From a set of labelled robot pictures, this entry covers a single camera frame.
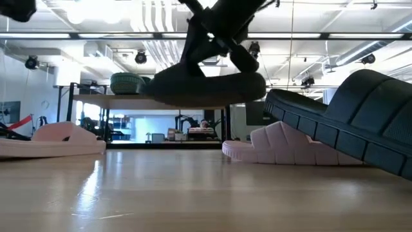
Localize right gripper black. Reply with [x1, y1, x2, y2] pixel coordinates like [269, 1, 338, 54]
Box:
[178, 0, 268, 77]

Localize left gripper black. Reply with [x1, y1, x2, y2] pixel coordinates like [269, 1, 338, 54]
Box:
[0, 0, 37, 23]

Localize black rubber slide sandal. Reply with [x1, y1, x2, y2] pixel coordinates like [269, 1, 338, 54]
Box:
[263, 68, 412, 181]
[144, 63, 267, 109]

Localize green rubber slide sandal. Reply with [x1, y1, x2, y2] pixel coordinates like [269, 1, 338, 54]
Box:
[109, 72, 146, 95]

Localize pink rubber slide sandal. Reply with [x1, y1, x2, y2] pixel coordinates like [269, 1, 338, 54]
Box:
[221, 121, 366, 166]
[0, 121, 107, 159]

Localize black monitor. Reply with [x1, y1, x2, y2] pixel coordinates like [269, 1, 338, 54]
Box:
[245, 101, 274, 126]

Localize long overhead light bar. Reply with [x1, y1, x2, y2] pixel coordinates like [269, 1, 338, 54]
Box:
[0, 31, 412, 41]

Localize red band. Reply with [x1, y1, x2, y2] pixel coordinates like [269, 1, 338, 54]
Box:
[6, 114, 33, 130]

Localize thin hanging cable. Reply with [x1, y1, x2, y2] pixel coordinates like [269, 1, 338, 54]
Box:
[286, 0, 295, 91]

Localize wooden shelf black frame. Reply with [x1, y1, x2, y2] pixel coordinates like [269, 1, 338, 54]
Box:
[56, 82, 232, 150]

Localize dark wall picture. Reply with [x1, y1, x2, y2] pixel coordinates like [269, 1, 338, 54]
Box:
[0, 101, 21, 124]

